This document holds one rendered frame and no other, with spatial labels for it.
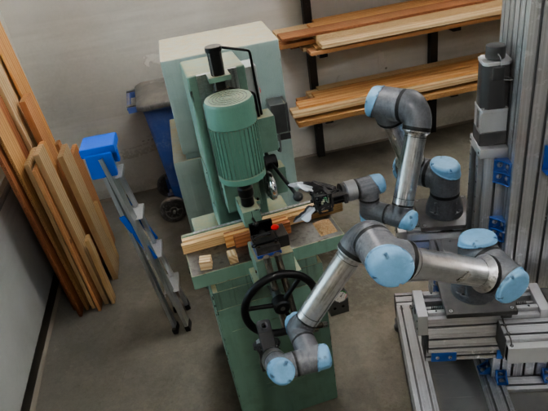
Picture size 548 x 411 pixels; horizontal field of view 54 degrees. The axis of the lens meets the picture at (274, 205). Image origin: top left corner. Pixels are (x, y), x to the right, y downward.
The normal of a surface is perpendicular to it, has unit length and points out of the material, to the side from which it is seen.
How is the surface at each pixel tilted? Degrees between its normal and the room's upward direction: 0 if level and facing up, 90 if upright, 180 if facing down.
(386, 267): 87
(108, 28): 90
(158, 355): 0
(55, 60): 90
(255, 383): 90
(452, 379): 0
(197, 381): 0
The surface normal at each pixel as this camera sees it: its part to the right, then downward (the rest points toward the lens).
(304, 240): -0.14, -0.84
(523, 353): -0.06, 0.53
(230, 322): 0.27, 0.48
